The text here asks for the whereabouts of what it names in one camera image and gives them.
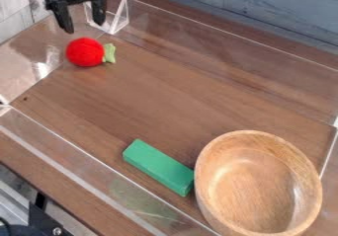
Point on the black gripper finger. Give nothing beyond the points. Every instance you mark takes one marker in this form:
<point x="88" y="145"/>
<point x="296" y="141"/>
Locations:
<point x="98" y="14"/>
<point x="64" y="18"/>

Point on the red plush strawberry toy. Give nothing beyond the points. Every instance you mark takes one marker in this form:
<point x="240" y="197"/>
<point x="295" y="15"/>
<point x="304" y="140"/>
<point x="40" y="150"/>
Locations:
<point x="86" y="52"/>

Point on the clear acrylic back barrier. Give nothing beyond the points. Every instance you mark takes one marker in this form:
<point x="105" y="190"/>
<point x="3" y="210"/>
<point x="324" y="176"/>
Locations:
<point x="284" y="77"/>

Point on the clear acrylic barrier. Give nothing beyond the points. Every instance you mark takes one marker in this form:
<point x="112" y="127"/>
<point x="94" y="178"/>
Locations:
<point x="98" y="194"/>
<point x="284" y="77"/>

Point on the green rectangular block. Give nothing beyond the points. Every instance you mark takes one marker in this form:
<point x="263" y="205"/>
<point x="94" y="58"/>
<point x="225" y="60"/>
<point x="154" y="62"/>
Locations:
<point x="160" y="166"/>

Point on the clear acrylic front barrier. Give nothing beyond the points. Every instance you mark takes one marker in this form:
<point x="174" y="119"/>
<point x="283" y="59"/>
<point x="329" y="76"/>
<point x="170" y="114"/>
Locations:
<point x="98" y="194"/>

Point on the wooden bowl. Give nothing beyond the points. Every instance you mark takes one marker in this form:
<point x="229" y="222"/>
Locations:
<point x="257" y="185"/>

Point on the clear acrylic corner bracket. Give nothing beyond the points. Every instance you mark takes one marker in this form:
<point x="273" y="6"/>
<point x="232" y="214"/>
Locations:
<point x="116" y="20"/>

